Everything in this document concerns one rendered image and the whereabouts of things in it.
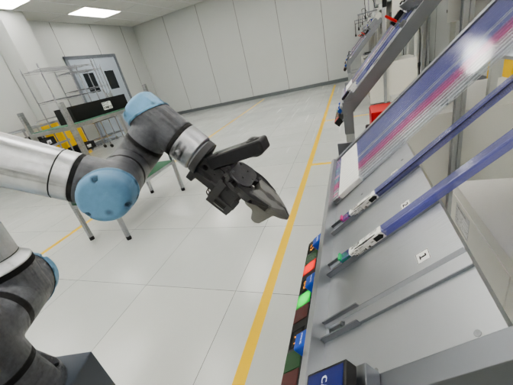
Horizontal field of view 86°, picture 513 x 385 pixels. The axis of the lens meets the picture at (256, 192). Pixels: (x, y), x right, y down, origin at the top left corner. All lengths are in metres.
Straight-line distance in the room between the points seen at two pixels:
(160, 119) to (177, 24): 9.86
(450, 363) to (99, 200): 0.41
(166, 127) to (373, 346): 0.45
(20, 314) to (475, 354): 0.70
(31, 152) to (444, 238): 0.52
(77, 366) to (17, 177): 0.46
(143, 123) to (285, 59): 8.66
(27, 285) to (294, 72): 8.75
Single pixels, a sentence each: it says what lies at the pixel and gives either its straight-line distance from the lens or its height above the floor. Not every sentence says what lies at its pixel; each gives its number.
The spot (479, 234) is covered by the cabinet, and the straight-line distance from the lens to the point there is 0.81.
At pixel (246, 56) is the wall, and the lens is 9.44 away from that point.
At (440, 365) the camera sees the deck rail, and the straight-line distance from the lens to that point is 0.26.
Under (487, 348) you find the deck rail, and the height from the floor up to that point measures 0.85.
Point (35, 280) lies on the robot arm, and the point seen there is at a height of 0.74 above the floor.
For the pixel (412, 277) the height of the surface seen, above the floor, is 0.81.
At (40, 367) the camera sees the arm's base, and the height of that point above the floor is 0.62.
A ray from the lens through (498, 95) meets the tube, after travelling 0.49.
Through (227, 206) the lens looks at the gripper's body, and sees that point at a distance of 0.53.
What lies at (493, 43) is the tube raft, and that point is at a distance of 0.65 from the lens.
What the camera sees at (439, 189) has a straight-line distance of 0.39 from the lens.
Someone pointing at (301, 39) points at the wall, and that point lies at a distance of 9.04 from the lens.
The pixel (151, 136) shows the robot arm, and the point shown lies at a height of 0.97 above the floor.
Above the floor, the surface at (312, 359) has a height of 0.73.
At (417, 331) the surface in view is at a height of 0.80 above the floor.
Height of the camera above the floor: 1.04
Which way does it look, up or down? 25 degrees down
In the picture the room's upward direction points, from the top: 14 degrees counter-clockwise
